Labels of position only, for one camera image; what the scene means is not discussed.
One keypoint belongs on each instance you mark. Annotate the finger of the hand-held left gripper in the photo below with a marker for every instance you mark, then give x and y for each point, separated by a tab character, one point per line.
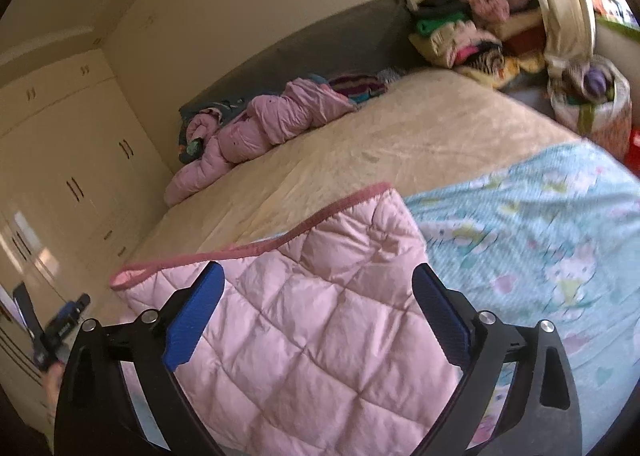
76	306
24	308

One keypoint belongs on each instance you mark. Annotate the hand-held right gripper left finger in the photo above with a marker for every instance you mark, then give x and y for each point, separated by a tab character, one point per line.
200	311

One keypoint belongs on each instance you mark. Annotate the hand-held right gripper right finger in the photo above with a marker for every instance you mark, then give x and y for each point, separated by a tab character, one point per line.
440	316

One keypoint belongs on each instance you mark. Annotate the pink quilted bedspread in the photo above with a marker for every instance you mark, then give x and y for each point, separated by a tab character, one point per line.
310	311

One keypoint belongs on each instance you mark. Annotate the pile of colourful clothes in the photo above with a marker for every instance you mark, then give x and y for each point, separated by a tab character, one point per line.
465	41

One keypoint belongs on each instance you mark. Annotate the person's left hand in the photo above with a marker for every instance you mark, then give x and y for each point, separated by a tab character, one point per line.
52	391

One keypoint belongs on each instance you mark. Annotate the cream wardrobe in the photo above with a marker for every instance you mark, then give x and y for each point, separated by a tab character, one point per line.
75	136

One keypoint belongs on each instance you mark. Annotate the beige bed cover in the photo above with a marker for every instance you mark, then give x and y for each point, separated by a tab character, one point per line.
375	146

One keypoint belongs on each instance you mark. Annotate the pink puffer jacket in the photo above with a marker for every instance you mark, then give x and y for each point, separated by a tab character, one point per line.
260	126

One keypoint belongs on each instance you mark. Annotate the striped knit cloth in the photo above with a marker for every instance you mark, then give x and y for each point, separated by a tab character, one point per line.
357	86

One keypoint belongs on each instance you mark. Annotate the printed tote bag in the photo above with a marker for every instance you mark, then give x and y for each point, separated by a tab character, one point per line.
590	106

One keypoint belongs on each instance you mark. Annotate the red plastic box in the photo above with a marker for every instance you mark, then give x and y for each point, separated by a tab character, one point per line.
635	143

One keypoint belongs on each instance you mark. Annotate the dark grey headboard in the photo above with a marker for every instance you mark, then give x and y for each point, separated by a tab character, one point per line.
325	41

